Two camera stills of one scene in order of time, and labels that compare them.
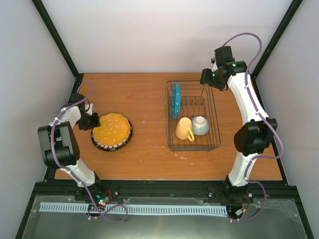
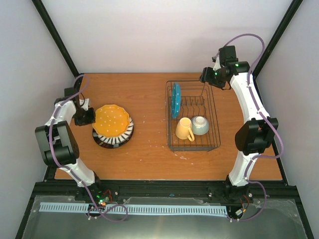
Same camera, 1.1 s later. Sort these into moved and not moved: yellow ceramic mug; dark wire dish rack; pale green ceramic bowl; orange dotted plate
Moved: orange dotted plate
Not moved: dark wire dish rack; pale green ceramic bowl; yellow ceramic mug
